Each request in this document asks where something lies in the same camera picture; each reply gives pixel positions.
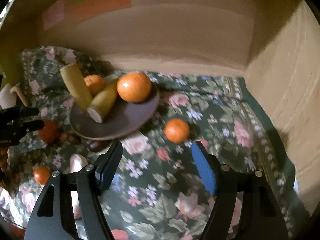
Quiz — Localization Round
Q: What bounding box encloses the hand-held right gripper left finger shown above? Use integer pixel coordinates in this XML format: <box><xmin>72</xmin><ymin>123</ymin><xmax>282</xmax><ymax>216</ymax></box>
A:
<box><xmin>24</xmin><ymin>141</ymin><xmax>123</xmax><ymax>240</ymax></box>

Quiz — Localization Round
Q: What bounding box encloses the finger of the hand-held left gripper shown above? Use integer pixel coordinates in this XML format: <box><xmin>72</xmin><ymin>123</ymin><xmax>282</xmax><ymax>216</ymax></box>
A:
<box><xmin>10</xmin><ymin>119</ymin><xmax>45</xmax><ymax>137</ymax></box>
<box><xmin>6</xmin><ymin>107</ymin><xmax>39</xmax><ymax>121</ymax></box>

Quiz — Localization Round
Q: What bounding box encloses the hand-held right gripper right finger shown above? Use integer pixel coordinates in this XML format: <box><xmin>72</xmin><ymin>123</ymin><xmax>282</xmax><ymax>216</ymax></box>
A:
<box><xmin>191</xmin><ymin>141</ymin><xmax>289</xmax><ymax>240</ymax></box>

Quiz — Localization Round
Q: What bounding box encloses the medium orange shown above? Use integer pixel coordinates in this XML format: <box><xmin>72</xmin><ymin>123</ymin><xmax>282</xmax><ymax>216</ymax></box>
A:
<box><xmin>164</xmin><ymin>118</ymin><xmax>191</xmax><ymax>144</ymax></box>

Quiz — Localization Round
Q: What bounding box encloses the brown round plate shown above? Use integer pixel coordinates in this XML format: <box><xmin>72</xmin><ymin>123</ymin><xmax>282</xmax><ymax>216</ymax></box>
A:
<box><xmin>69</xmin><ymin>81</ymin><xmax>160</xmax><ymax>141</ymax></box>

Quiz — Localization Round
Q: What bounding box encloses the red tomato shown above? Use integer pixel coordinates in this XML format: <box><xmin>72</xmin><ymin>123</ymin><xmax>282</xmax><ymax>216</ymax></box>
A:
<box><xmin>38</xmin><ymin>120</ymin><xmax>61</xmax><ymax>144</ymax></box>

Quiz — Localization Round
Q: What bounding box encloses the pale wooden object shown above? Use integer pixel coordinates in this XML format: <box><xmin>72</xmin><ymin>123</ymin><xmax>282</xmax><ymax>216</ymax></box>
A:
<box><xmin>0</xmin><ymin>83</ymin><xmax>29</xmax><ymax>109</ymax></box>

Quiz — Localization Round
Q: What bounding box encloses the dark brown chestnut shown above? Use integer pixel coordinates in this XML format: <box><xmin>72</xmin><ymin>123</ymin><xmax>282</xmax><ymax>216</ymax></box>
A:
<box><xmin>67</xmin><ymin>133</ymin><xmax>82</xmax><ymax>145</ymax></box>
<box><xmin>86</xmin><ymin>140</ymin><xmax>110</xmax><ymax>153</ymax></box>

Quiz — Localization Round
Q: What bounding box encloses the pale pink fruit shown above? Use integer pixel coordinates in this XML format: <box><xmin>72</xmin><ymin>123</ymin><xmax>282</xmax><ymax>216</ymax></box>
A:
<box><xmin>70</xmin><ymin>153</ymin><xmax>88</xmax><ymax>173</ymax></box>

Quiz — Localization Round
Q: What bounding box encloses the floral printed cloth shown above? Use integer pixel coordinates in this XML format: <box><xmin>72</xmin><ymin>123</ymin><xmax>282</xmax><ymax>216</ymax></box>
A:
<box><xmin>0</xmin><ymin>45</ymin><xmax>310</xmax><ymax>240</ymax></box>

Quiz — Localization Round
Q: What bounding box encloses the small orange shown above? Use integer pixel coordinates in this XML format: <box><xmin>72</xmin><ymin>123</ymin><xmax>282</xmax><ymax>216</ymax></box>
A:
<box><xmin>33</xmin><ymin>166</ymin><xmax>51</xmax><ymax>185</ymax></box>
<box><xmin>83</xmin><ymin>75</ymin><xmax>107</xmax><ymax>96</ymax></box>

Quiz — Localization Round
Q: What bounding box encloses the yellow banana piece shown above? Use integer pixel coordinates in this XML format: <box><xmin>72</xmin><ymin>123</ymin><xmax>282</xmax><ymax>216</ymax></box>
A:
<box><xmin>60</xmin><ymin>63</ymin><xmax>93</xmax><ymax>112</ymax></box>
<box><xmin>87</xmin><ymin>79</ymin><xmax>118</xmax><ymax>124</ymax></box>

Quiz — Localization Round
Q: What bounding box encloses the large orange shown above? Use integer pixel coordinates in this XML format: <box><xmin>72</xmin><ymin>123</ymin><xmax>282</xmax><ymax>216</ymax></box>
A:
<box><xmin>116</xmin><ymin>72</ymin><xmax>152</xmax><ymax>103</ymax></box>

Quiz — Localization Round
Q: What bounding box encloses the pink paper sheet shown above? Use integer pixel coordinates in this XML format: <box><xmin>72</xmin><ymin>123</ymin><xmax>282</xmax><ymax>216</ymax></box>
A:
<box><xmin>41</xmin><ymin>0</ymin><xmax>66</xmax><ymax>29</ymax></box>

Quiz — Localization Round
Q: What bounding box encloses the orange paper sheet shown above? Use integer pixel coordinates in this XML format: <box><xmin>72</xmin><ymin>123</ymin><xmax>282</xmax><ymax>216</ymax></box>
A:
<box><xmin>64</xmin><ymin>0</ymin><xmax>132</xmax><ymax>23</ymax></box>

